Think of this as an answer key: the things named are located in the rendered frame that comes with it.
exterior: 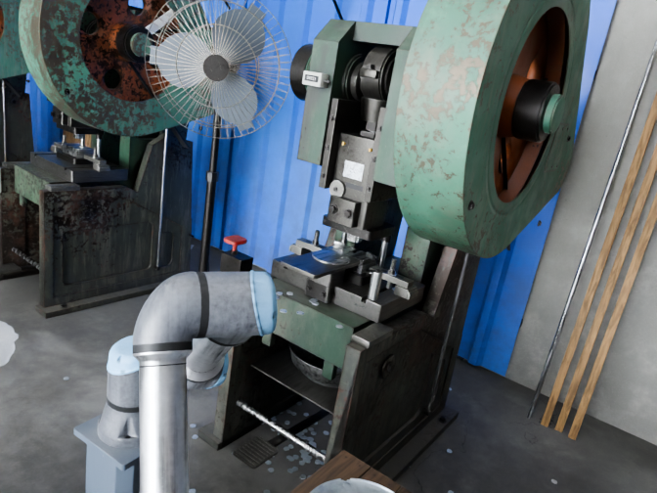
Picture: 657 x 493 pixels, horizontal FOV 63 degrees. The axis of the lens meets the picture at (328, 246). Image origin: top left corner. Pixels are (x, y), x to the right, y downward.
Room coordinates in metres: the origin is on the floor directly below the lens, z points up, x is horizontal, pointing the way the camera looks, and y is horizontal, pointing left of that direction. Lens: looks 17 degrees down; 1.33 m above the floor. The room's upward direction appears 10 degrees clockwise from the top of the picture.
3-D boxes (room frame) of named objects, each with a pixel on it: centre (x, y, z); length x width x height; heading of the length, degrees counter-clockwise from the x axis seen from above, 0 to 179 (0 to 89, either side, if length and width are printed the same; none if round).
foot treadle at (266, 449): (1.62, -0.01, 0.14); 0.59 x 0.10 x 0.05; 146
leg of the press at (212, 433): (1.99, 0.06, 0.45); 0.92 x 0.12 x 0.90; 146
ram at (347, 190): (1.69, -0.06, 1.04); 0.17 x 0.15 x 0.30; 146
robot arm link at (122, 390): (1.08, 0.39, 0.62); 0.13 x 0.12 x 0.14; 117
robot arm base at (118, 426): (1.08, 0.40, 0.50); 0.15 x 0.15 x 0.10
